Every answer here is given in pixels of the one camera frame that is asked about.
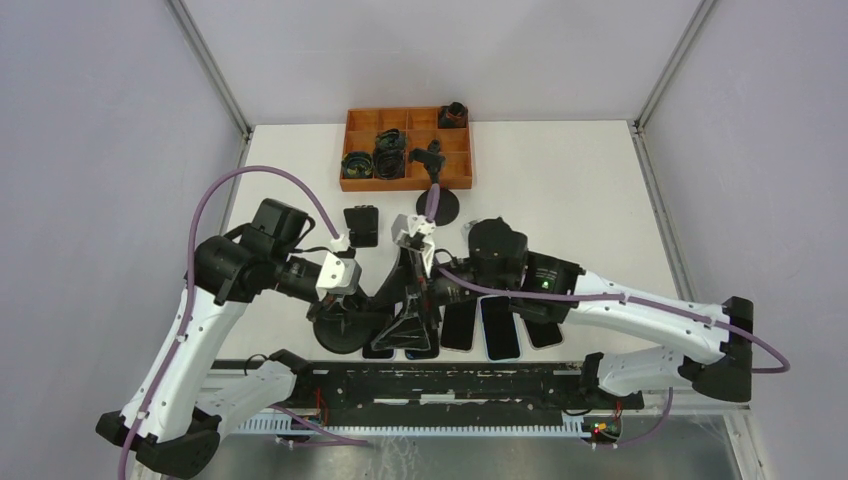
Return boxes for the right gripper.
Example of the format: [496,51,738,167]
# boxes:
[371,242,514,349]

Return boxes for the black case phone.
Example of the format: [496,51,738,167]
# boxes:
[404,347,440,361]

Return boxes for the round base stand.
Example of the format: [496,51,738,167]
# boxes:
[407,139,460,227]
[311,252,403,354]

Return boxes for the lavender case phone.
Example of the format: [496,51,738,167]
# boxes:
[361,347,395,361]

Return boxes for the white pink case phone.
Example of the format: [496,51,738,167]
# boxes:
[440,301,478,352]

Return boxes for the small black folding stand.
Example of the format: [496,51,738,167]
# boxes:
[343,205,379,249]

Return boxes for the blue case phone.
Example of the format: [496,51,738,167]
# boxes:
[480,297,521,362]

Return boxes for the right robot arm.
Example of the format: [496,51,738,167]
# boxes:
[372,215,754,408]

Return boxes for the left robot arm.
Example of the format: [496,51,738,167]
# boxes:
[96,199,361,479]

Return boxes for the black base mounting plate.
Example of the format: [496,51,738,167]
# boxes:
[280,361,645,427]

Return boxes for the black coil tray left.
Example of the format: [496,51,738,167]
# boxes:
[341,150,374,180]

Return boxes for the black coil tray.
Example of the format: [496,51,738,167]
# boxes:
[374,128,407,156]
[373,150,406,180]
[341,150,374,180]

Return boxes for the black coil tray front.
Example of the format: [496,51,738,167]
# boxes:
[373,150,406,180]

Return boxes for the black coil tray middle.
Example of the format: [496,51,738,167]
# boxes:
[374,128,407,156]

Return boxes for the orange compartment tray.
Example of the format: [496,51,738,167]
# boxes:
[339,102,474,192]

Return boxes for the black coil back corner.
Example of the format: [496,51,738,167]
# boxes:
[437,102,468,129]

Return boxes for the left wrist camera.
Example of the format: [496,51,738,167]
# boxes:
[315,234,362,299]

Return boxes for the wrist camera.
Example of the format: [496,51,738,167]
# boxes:
[315,234,362,299]
[391,214,437,277]

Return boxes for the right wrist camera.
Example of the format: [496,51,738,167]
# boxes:
[391,214,437,277]

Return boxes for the white comb cable duct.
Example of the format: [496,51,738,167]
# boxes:
[225,413,598,439]

